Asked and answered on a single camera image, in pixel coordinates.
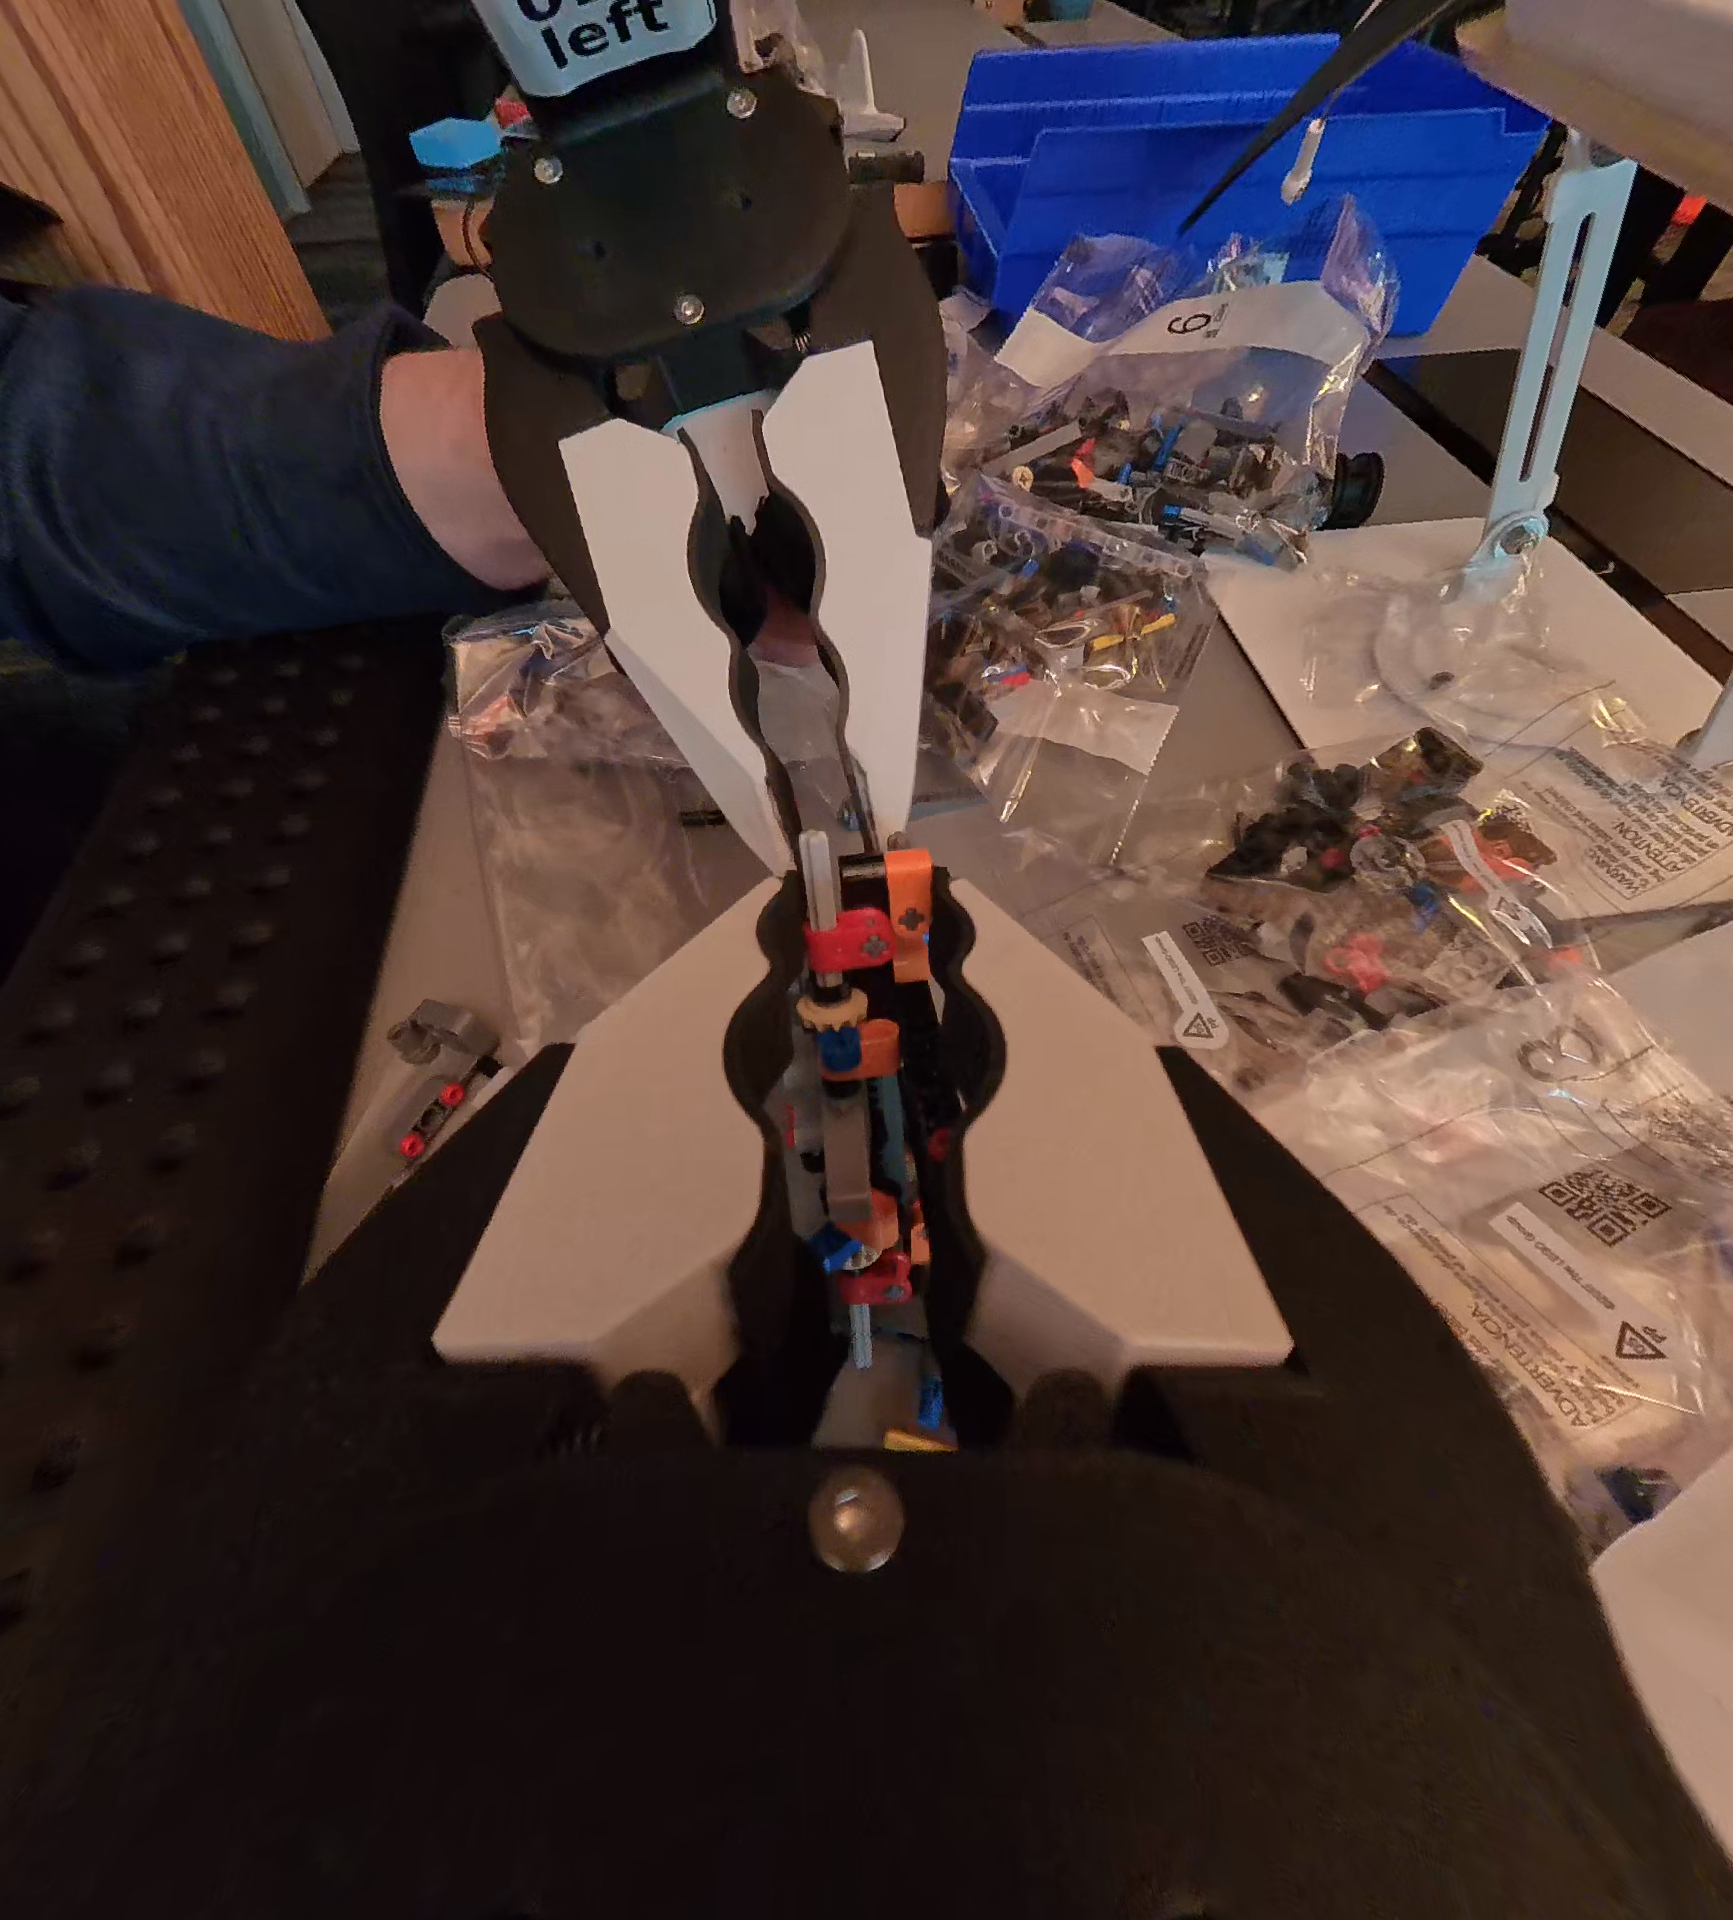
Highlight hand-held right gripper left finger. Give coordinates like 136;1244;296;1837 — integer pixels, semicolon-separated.
430;876;809;1444

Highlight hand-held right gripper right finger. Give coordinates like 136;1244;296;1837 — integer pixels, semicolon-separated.
937;876;1295;1444

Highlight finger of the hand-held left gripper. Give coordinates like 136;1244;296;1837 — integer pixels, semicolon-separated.
556;428;801;880
753;339;937;844

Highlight multicolour lego assembly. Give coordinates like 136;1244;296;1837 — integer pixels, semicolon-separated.
791;830;982;1389

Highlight person's left forearm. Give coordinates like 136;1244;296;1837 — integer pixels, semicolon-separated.
0;217;508;676

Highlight small clear bag of lego parts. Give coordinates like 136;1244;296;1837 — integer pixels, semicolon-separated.
441;606;694;772

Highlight scattered loose lego pieces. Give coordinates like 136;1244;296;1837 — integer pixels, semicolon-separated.
385;994;508;1163

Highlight striped clear bag of lego parts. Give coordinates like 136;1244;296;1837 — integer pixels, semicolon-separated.
956;190;1403;579

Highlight clear bag of black lego parts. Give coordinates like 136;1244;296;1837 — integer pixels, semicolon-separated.
1151;728;1733;1104

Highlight large labelled bag of lego parts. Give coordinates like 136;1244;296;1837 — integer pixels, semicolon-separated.
1241;976;1733;1920

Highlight person's left hand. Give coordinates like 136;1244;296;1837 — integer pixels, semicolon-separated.
383;347;556;591

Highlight flat empty clear bag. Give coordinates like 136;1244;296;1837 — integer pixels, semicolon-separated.
468;734;753;1060

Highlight white paper sheet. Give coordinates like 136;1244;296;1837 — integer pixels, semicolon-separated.
1207;518;1733;915

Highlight blue plastic bin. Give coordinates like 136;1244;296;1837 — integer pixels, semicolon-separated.
949;33;1552;339

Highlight wooden pillar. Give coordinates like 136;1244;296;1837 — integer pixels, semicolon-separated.
0;0;334;343

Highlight clear bag with white disc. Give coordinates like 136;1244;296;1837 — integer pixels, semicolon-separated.
1300;570;1618;752

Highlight metal booklet stand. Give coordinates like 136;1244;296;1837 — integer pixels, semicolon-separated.
1435;127;1733;769

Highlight black cable with white tip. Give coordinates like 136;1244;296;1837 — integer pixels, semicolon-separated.
1178;0;1459;236

